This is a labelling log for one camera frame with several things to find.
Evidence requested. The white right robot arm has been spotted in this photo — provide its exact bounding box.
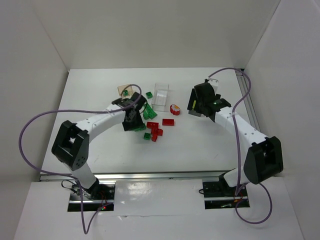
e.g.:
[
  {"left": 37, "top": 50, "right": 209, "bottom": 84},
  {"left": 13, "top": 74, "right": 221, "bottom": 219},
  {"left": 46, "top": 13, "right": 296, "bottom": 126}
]
[{"left": 187, "top": 79, "right": 284, "bottom": 188}]

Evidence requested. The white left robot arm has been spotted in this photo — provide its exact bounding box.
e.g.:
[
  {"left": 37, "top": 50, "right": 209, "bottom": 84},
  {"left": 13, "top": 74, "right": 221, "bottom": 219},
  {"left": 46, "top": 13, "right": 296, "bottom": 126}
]
[{"left": 51, "top": 92, "right": 147, "bottom": 198}]

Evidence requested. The red lego flat plate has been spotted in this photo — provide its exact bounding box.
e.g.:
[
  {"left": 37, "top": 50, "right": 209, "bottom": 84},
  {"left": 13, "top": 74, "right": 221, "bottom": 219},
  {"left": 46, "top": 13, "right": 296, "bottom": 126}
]
[{"left": 146, "top": 121, "right": 159, "bottom": 130}]

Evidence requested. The aluminium side rail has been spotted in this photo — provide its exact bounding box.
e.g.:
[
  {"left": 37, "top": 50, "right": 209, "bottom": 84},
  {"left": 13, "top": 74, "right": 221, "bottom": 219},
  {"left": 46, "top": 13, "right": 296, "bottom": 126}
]
[{"left": 234, "top": 68, "right": 275, "bottom": 177}]

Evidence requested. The long green lego brick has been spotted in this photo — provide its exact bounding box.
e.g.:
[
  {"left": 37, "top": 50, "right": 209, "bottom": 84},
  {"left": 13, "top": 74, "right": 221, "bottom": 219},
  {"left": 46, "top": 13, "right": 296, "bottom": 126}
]
[{"left": 142, "top": 103, "right": 158, "bottom": 120}]

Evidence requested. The small green lego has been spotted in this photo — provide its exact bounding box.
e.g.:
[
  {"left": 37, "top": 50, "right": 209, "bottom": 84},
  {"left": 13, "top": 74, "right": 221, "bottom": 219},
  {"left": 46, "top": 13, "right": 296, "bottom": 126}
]
[{"left": 146, "top": 91, "right": 153, "bottom": 99}]

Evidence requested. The green square lego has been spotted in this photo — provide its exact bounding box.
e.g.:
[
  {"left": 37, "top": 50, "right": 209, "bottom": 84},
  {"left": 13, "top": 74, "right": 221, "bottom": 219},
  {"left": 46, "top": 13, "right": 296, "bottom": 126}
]
[{"left": 143, "top": 132, "right": 152, "bottom": 140}]

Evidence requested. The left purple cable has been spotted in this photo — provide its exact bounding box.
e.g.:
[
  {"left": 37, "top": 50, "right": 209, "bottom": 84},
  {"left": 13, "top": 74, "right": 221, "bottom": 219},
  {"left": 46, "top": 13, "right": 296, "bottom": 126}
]
[{"left": 18, "top": 83, "right": 144, "bottom": 235}]

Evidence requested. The red sloped lego brick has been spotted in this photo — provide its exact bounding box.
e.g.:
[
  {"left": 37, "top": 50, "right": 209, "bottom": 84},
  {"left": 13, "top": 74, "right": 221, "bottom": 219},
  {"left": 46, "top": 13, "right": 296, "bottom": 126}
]
[{"left": 151, "top": 128, "right": 163, "bottom": 136}]

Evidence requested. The small red lego brick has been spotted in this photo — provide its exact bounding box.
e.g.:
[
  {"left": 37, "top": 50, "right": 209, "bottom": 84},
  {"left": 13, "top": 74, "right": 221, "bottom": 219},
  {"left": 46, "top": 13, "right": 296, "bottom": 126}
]
[{"left": 151, "top": 134, "right": 158, "bottom": 142}]

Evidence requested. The clear plastic container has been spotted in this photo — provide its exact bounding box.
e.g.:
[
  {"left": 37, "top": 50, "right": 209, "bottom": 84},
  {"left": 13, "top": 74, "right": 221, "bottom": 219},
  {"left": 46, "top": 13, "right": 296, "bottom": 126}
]
[{"left": 151, "top": 83, "right": 169, "bottom": 112}]

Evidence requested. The green sloped lego front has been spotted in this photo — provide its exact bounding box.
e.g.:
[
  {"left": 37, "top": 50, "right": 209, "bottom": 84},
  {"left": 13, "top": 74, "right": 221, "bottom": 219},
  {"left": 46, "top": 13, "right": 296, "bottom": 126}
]
[{"left": 122, "top": 90, "right": 129, "bottom": 97}]

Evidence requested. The smoky grey plastic container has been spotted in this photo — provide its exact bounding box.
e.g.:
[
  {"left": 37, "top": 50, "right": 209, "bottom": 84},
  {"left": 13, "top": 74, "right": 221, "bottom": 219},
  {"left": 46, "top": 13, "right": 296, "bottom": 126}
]
[{"left": 188, "top": 109, "right": 202, "bottom": 117}]

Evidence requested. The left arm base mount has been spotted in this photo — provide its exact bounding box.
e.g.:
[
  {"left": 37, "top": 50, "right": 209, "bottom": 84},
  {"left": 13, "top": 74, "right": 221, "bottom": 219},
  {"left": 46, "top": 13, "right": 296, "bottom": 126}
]
[{"left": 61, "top": 180, "right": 116, "bottom": 212}]

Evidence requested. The red flower lego brick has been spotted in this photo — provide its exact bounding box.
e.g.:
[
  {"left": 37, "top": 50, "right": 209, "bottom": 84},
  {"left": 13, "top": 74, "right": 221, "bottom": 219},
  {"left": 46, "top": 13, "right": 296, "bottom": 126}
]
[{"left": 169, "top": 104, "right": 181, "bottom": 116}]

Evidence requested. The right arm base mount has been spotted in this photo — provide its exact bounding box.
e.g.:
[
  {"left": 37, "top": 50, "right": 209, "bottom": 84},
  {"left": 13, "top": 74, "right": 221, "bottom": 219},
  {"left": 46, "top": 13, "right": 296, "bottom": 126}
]
[{"left": 198, "top": 181, "right": 250, "bottom": 210}]

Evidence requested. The brown tinted plastic container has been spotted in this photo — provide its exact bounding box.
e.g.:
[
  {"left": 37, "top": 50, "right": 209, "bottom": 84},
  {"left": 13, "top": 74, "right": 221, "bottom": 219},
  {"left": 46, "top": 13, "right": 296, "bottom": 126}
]
[{"left": 117, "top": 84, "right": 135, "bottom": 99}]

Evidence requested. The long red lego brick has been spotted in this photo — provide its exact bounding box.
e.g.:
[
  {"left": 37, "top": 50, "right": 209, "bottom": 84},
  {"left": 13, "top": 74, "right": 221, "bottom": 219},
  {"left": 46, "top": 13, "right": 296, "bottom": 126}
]
[{"left": 162, "top": 118, "right": 175, "bottom": 127}]

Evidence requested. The aluminium front rail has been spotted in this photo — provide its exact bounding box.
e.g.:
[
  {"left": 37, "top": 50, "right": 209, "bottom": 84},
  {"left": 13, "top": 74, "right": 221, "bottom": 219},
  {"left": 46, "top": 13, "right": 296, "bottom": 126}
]
[{"left": 39, "top": 170, "right": 226, "bottom": 182}]

